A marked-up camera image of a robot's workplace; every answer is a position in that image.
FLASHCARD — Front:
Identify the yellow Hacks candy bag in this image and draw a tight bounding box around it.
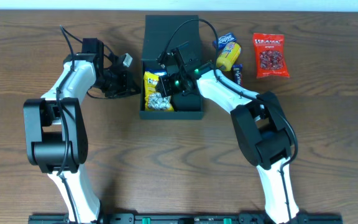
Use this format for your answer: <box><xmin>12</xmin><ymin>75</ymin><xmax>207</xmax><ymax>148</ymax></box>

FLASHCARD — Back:
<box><xmin>144</xmin><ymin>72</ymin><xmax>174</xmax><ymax>111</ymax></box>

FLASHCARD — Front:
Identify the black cardboard box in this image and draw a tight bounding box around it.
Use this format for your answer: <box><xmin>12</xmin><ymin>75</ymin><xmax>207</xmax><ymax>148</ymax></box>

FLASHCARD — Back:
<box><xmin>139</xmin><ymin>15</ymin><xmax>204</xmax><ymax>120</ymax></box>

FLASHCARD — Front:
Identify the red dried fruit bag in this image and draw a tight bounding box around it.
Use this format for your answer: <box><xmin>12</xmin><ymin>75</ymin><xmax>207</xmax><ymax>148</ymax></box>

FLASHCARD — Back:
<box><xmin>253</xmin><ymin>33</ymin><xmax>290</xmax><ymax>78</ymax></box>

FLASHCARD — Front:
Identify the blue Oreo cookie pack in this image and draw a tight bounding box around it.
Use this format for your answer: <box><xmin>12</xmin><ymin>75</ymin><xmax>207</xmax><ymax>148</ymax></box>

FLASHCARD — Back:
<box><xmin>145</xmin><ymin>68</ymin><xmax>167</xmax><ymax>76</ymax></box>

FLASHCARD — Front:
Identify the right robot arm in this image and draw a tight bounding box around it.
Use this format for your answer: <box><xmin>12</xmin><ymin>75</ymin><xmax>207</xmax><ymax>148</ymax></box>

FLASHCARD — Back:
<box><xmin>156</xmin><ymin>68</ymin><xmax>299</xmax><ymax>223</ymax></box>

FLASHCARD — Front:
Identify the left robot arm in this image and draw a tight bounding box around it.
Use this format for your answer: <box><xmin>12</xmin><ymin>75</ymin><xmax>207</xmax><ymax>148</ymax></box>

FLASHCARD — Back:
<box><xmin>23</xmin><ymin>53</ymin><xmax>133</xmax><ymax>223</ymax></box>

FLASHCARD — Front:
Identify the blue Eclipse mint pack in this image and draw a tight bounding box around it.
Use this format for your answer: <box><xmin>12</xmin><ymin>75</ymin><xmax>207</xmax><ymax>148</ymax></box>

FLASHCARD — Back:
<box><xmin>213</xmin><ymin>32</ymin><xmax>237</xmax><ymax>50</ymax></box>

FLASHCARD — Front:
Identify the yellow Mentos candy roll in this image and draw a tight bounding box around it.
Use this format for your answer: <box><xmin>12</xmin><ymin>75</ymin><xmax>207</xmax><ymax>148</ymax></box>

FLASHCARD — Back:
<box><xmin>216</xmin><ymin>42</ymin><xmax>241</xmax><ymax>72</ymax></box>

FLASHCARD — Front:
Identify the purple Dairy Milk bar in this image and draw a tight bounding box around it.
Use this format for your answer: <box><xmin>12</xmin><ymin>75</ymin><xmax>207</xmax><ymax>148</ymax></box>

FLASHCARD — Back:
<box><xmin>232</xmin><ymin>64</ymin><xmax>243</xmax><ymax>86</ymax></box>

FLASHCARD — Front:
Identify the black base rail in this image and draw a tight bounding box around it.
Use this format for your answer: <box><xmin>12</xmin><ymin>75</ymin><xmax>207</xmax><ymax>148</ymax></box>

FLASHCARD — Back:
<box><xmin>28</xmin><ymin>212</ymin><xmax>343</xmax><ymax>224</ymax></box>

